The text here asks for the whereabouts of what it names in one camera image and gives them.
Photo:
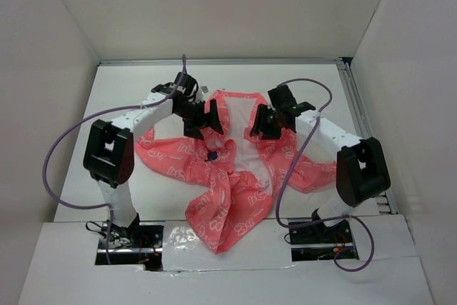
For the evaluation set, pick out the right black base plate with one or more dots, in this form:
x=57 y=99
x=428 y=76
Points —
x=319 y=243

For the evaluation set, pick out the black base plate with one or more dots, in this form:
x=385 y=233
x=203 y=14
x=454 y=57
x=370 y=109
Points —
x=319 y=243
x=145 y=249

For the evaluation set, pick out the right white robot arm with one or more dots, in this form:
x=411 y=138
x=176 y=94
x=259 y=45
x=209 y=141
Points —
x=361 y=170

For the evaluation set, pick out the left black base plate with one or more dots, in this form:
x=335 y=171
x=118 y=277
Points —
x=145 y=249

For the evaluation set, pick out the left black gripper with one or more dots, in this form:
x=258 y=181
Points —
x=210 y=119

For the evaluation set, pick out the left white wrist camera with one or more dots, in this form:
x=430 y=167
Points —
x=204 y=89

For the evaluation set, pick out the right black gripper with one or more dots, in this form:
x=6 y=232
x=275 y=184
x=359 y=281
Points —
x=260 y=125

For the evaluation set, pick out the pink patterned jacket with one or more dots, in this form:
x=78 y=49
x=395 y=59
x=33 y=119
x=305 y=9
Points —
x=243 y=174

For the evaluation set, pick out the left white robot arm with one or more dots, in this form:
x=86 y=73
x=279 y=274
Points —
x=109 y=154

